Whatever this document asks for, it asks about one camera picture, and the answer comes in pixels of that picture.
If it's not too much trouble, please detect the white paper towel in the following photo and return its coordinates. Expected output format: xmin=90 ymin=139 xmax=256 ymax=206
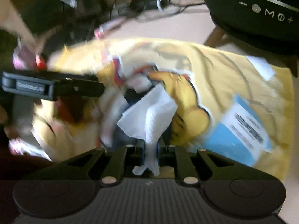
xmin=117 ymin=83 xmax=178 ymax=176

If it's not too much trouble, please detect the person left hand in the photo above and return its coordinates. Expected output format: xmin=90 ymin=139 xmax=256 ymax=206
xmin=1 ymin=106 xmax=20 ymax=142

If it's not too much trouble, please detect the red shiny object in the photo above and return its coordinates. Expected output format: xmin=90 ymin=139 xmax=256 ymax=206
xmin=36 ymin=55 xmax=47 ymax=71

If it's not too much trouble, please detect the blue wipes packet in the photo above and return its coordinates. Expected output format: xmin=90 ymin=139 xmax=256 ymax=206
xmin=189 ymin=95 xmax=272 ymax=167

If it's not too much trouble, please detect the yellow cartoon printed cloth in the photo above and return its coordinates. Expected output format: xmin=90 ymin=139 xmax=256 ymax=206
xmin=32 ymin=38 xmax=294 ymax=180

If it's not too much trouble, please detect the black power adapter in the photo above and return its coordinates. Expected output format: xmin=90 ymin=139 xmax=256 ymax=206
xmin=129 ymin=0 xmax=159 ymax=15

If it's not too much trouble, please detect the wooden speaker stand leg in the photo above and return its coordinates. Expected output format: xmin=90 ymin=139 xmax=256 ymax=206
xmin=204 ymin=26 xmax=229 ymax=48

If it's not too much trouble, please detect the black round speaker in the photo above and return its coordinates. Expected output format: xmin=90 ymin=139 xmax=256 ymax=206
xmin=205 ymin=0 xmax=298 ymax=56

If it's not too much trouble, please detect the black cable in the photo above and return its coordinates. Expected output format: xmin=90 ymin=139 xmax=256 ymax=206
xmin=98 ymin=0 xmax=211 ymax=24

